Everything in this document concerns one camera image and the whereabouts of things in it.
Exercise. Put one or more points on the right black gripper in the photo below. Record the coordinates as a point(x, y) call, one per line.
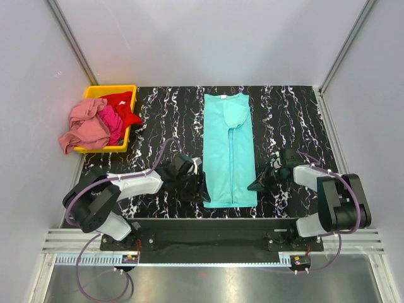
point(269, 174)

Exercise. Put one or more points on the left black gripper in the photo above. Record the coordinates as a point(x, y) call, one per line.
point(194, 186)

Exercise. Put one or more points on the teal t-shirt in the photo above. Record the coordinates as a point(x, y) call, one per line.
point(228, 151)

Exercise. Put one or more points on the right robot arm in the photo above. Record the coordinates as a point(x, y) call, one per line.
point(342, 204)

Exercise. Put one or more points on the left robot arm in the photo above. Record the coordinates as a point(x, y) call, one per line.
point(90, 203)

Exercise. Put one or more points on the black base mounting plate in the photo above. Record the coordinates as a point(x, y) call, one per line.
point(208, 242)

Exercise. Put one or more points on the magenta t-shirt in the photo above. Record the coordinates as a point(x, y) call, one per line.
point(113, 122)

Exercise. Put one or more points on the red t-shirt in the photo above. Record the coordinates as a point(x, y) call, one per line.
point(121, 103)

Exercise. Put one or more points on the salmon pink t-shirt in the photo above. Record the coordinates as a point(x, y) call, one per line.
point(87, 130)

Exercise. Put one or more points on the yellow plastic bin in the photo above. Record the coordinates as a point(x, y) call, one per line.
point(98, 91)

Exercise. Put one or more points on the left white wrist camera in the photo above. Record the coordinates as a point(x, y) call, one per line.
point(194, 165)

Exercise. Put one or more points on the right aluminium frame post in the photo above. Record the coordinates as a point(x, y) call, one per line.
point(348, 43)

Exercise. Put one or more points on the aluminium frame post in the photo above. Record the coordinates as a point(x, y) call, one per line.
point(348, 43)
point(63, 24)

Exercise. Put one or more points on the left aluminium frame post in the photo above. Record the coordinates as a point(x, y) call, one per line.
point(63, 24)

